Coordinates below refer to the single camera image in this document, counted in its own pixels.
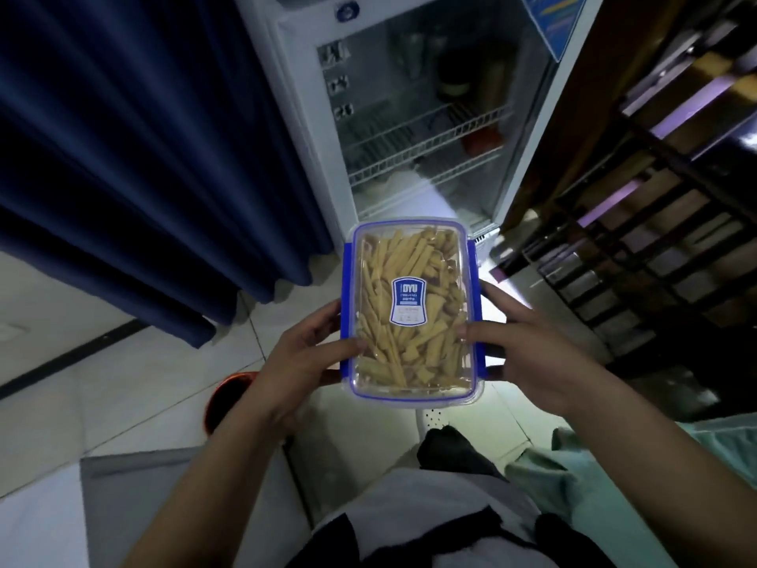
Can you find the person's left hand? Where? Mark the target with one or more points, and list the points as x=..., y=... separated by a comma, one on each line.
x=290, y=372

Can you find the person's right hand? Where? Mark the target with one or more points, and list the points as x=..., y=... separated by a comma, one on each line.
x=535, y=357

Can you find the person's left thumb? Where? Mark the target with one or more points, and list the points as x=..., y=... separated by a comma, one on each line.
x=331, y=350

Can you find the person's right thumb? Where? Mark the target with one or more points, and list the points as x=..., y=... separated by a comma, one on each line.
x=482, y=334

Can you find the clear container with blue lid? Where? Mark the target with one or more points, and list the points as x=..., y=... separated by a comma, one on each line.
x=408, y=384

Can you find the person's right forearm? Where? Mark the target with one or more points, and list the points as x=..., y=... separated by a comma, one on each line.
x=650, y=467

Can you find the person's left forearm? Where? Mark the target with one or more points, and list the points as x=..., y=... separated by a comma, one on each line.
x=219, y=496

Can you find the pile of yellow snack sticks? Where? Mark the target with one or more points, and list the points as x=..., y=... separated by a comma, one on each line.
x=378, y=272

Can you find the red bucket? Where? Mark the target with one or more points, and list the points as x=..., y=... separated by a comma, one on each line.
x=225, y=402

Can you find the light green cloth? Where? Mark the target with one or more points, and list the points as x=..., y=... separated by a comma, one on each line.
x=550, y=485

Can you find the grey and black shirt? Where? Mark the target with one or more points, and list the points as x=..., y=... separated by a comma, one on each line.
x=426, y=514

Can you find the red item in fridge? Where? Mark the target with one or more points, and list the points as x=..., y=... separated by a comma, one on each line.
x=482, y=141

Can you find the white glass-door fridge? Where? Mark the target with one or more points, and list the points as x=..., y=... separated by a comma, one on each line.
x=307, y=112

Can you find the grey mat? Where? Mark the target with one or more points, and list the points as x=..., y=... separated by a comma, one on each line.
x=124, y=502

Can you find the dark bottle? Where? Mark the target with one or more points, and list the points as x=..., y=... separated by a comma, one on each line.
x=454, y=73

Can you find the dark blue curtain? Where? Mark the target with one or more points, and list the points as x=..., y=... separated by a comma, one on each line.
x=136, y=147

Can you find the blue sticker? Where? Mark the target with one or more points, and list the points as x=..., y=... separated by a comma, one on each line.
x=556, y=20

